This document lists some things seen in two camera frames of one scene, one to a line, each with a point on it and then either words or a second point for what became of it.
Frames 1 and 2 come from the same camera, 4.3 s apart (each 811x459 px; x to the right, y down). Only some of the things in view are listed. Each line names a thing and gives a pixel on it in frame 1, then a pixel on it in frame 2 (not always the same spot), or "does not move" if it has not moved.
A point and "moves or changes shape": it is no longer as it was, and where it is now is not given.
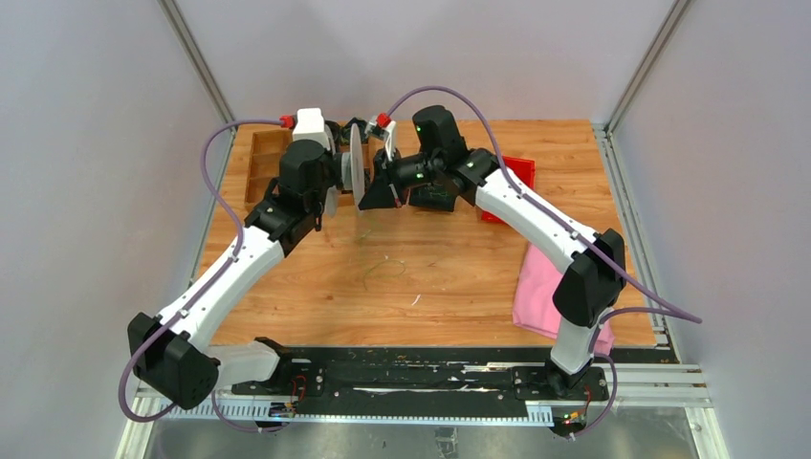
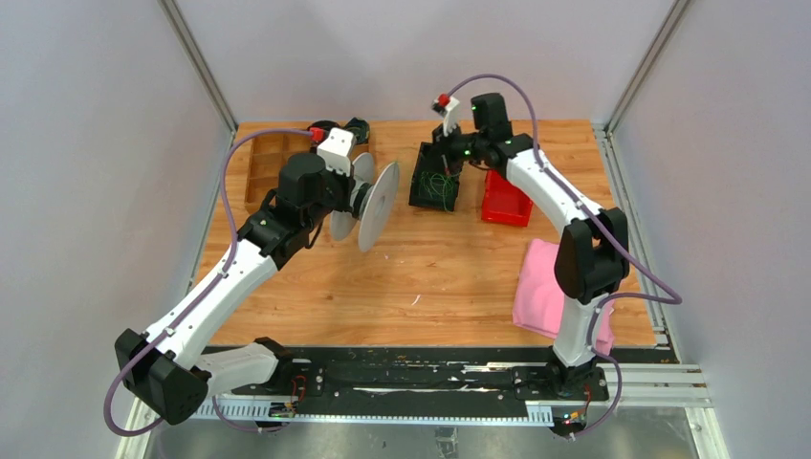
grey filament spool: (352, 163) moves or changes shape
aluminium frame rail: (131, 443) does not move
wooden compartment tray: (266, 150) does not move
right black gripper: (380, 194) → (442, 147)
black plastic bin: (437, 195) does not move
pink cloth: (534, 305) does not move
